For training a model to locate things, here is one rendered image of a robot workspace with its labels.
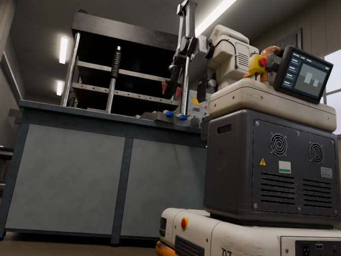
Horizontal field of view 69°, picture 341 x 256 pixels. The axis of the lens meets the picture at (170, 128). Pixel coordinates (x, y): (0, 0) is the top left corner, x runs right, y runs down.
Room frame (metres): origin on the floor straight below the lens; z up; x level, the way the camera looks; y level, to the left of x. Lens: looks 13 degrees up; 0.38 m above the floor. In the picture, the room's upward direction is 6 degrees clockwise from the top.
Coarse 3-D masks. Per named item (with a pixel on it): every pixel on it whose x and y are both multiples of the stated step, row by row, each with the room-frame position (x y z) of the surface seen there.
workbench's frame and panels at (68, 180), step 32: (32, 128) 1.51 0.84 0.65; (64, 128) 1.54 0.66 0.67; (96, 128) 1.58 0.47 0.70; (128, 128) 1.63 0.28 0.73; (160, 128) 1.65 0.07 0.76; (192, 128) 1.67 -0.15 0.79; (32, 160) 1.52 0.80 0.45; (64, 160) 1.55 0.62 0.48; (96, 160) 1.59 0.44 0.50; (128, 160) 1.63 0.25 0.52; (160, 160) 1.68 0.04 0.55; (192, 160) 1.73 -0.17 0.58; (32, 192) 1.52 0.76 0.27; (64, 192) 1.56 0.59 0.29; (96, 192) 1.60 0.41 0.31; (128, 192) 1.64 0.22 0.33; (160, 192) 1.68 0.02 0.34; (192, 192) 1.73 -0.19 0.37; (0, 224) 1.50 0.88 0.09; (32, 224) 1.53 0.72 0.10; (64, 224) 1.57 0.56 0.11; (96, 224) 1.61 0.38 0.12; (128, 224) 1.65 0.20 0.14; (160, 224) 1.69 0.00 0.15
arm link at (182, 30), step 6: (180, 6) 1.48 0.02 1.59; (180, 12) 1.49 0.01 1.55; (180, 18) 1.52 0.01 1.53; (180, 24) 1.51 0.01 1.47; (180, 30) 1.50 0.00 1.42; (180, 36) 1.49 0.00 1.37; (180, 42) 1.49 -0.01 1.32; (180, 54) 1.49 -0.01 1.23; (186, 54) 1.50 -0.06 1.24; (180, 60) 1.50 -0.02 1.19
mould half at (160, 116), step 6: (144, 114) 1.77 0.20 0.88; (150, 114) 1.68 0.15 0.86; (156, 114) 1.59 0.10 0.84; (162, 114) 1.59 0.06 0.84; (156, 120) 1.60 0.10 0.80; (162, 120) 1.59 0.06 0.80; (168, 120) 1.61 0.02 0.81; (174, 120) 1.63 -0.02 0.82; (180, 120) 1.66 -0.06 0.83; (186, 120) 1.68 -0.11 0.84
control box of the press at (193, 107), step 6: (192, 90) 2.64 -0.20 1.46; (192, 96) 2.64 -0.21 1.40; (210, 96) 2.69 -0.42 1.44; (186, 102) 2.70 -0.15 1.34; (192, 102) 2.64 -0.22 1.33; (204, 102) 2.67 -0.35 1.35; (186, 108) 2.68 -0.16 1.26; (192, 108) 2.64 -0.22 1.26; (198, 108) 2.66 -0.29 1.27; (204, 108) 2.67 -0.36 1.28; (186, 114) 2.66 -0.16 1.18; (192, 114) 2.64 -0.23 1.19; (198, 114) 2.66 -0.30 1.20; (204, 114) 2.67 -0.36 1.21
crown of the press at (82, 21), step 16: (80, 16) 2.21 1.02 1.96; (96, 16) 2.25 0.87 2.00; (80, 32) 2.25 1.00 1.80; (96, 32) 2.25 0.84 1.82; (112, 32) 2.28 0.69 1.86; (128, 32) 2.32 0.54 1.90; (144, 32) 2.35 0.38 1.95; (160, 32) 2.39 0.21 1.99; (80, 48) 2.58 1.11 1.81; (96, 48) 2.54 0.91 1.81; (112, 48) 2.50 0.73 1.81; (128, 48) 2.47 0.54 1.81; (144, 48) 2.43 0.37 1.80; (160, 48) 2.40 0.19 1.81; (176, 48) 2.43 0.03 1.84; (96, 64) 2.93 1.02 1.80; (128, 64) 2.64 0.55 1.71; (144, 64) 2.79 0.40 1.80; (160, 64) 2.75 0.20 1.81
